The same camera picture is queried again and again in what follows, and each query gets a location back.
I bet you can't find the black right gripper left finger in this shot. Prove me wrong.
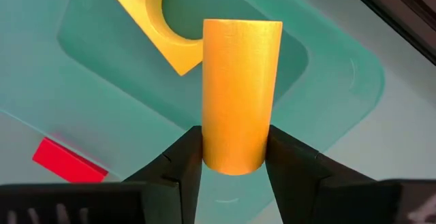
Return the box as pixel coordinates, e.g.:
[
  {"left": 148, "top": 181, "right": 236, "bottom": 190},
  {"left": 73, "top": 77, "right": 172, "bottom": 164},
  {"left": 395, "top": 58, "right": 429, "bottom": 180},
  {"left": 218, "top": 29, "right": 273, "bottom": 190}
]
[{"left": 124, "top": 125, "right": 204, "bottom": 224}]

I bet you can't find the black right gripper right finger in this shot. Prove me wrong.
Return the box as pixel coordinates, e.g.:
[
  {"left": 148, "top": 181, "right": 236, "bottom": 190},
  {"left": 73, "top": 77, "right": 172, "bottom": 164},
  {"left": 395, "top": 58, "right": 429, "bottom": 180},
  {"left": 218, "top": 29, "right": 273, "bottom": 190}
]
[{"left": 264, "top": 124, "right": 403, "bottom": 224}]

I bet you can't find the yellow cylinder block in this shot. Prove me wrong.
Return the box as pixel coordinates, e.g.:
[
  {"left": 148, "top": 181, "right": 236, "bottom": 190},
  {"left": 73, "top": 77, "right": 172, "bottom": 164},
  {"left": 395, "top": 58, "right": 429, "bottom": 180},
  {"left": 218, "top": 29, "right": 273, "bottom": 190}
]
[{"left": 201, "top": 18, "right": 283, "bottom": 176}]

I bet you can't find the green table mat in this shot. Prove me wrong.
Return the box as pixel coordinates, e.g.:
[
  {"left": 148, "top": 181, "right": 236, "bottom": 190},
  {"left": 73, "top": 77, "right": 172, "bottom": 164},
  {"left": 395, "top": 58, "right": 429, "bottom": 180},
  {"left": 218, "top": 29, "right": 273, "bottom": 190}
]
[{"left": 0, "top": 0, "right": 436, "bottom": 224}]

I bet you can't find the red rectangular block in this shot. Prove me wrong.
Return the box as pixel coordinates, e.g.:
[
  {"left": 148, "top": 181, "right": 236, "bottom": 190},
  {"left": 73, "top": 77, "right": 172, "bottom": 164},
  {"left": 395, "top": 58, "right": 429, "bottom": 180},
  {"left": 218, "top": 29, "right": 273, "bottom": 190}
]
[{"left": 32, "top": 136, "right": 110, "bottom": 185}]

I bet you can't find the small green cube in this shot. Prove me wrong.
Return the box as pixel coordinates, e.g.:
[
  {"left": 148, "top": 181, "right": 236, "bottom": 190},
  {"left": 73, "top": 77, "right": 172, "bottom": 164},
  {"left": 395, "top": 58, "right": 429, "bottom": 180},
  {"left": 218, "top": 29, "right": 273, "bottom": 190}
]
[{"left": 111, "top": 0, "right": 204, "bottom": 78}]

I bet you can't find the translucent teal plastic bin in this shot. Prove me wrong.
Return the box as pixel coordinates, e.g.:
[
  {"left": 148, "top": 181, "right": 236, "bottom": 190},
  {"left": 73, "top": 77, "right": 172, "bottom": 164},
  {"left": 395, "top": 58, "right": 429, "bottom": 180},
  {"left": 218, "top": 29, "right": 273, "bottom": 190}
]
[{"left": 0, "top": 0, "right": 386, "bottom": 224}]

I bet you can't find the black table frame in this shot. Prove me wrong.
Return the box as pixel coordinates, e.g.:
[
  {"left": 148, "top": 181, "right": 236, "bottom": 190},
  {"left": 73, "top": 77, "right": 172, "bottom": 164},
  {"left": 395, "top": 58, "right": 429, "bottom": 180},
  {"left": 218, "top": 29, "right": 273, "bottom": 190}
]
[{"left": 337, "top": 0, "right": 436, "bottom": 67}]

